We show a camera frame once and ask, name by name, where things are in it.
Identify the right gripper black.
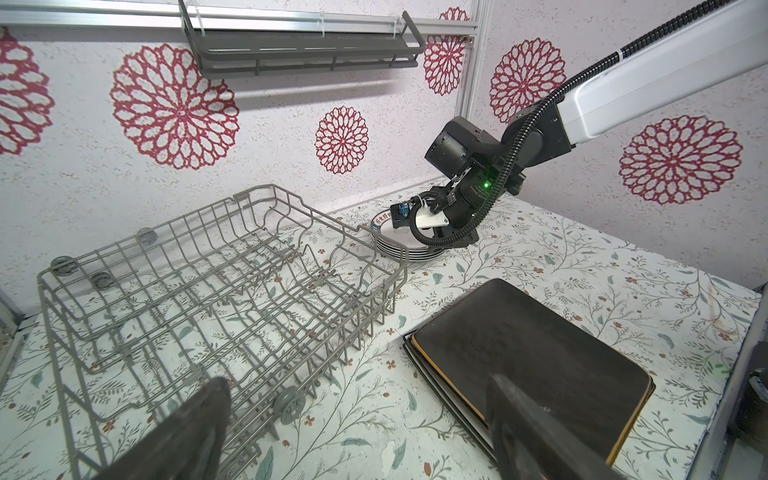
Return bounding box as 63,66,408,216
425,116,525,246

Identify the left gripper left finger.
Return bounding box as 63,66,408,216
97,377,231,479

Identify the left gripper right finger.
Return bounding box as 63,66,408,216
486,374,622,479

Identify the white square plate black rim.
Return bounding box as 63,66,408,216
403,330,496,465

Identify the white round plate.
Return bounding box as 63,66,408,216
370,208,426,249
374,239,444,262
374,229,433,251

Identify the floral patterned rectangular plate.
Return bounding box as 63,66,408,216
403,329,493,456

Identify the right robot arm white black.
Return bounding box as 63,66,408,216
391,1,767,249

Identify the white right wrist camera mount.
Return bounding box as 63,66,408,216
389,197,449,230

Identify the grey wire dish rack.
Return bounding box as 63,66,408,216
37,184,408,479

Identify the aluminium mounting rail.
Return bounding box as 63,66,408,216
687,285,767,479

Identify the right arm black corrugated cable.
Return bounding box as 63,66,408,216
407,0,736,248

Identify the grey slotted wall shelf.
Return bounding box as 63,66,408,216
178,1,426,80

